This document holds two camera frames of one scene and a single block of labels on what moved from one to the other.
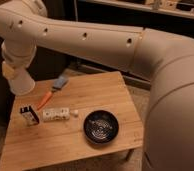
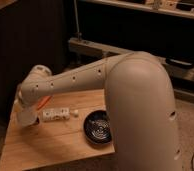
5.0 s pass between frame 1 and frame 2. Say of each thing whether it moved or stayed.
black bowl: stayed
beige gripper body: moved
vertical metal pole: stayed
